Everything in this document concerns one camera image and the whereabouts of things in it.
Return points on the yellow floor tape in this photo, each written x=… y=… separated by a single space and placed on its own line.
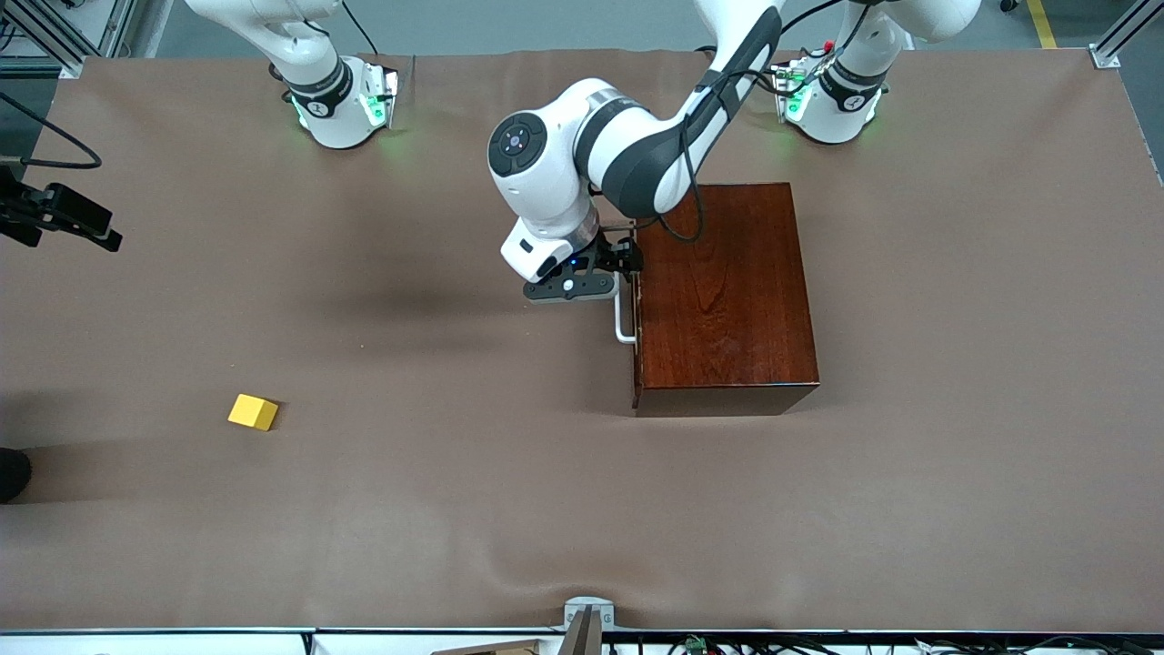
x=1041 y=23

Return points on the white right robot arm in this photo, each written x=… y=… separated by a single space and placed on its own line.
x=318 y=91

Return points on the aluminium frame with diagonal struts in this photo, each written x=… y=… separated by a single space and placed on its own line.
x=64 y=50

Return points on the single aluminium profile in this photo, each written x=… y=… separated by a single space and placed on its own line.
x=1114 y=45

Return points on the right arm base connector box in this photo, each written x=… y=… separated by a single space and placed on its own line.
x=380 y=95

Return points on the grey metal table clamp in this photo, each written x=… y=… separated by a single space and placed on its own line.
x=589 y=608

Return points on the white table edge rail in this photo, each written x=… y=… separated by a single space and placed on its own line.
x=182 y=644

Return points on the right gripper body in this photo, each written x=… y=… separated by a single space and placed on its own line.
x=27 y=208

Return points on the dark red wooden cabinet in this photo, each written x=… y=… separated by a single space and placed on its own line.
x=727 y=309

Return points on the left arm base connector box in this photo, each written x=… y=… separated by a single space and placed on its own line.
x=789 y=91

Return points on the yellow block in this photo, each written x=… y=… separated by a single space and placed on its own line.
x=252 y=411

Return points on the brown table cover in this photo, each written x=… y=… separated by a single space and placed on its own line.
x=455 y=509

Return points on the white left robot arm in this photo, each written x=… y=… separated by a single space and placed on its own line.
x=546 y=182

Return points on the light wooden board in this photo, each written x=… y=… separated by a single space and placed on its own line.
x=500 y=649

